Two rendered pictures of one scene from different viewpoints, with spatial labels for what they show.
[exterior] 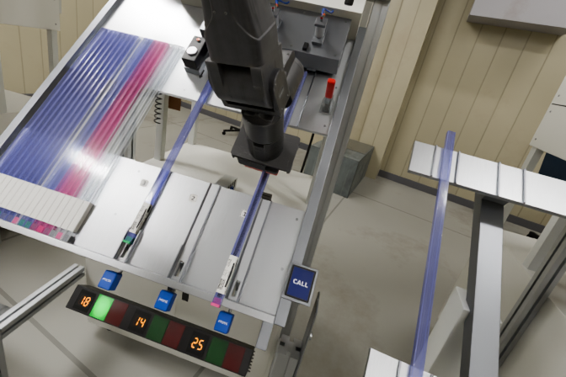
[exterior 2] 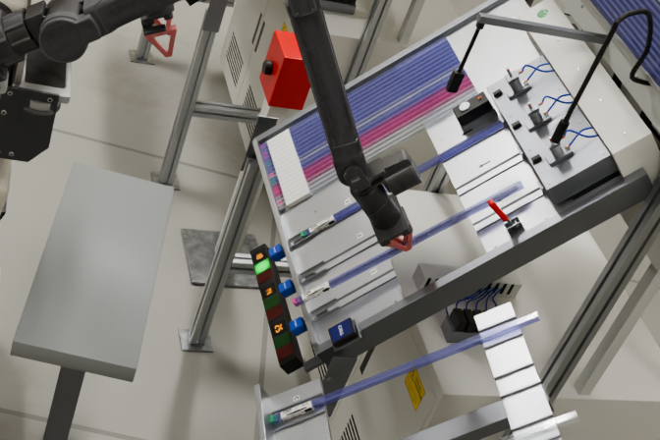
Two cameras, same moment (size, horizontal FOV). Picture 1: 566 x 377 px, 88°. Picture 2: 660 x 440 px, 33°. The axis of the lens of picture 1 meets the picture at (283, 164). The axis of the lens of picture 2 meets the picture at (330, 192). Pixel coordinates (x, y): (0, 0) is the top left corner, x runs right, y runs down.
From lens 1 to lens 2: 1.83 m
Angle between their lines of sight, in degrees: 51
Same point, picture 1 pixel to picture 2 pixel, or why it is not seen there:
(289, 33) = (543, 136)
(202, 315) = (362, 401)
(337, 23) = (593, 150)
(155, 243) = (314, 248)
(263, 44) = (337, 150)
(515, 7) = not seen: outside the picture
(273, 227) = (377, 295)
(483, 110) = not seen: outside the picture
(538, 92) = not seen: outside the picture
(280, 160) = (382, 233)
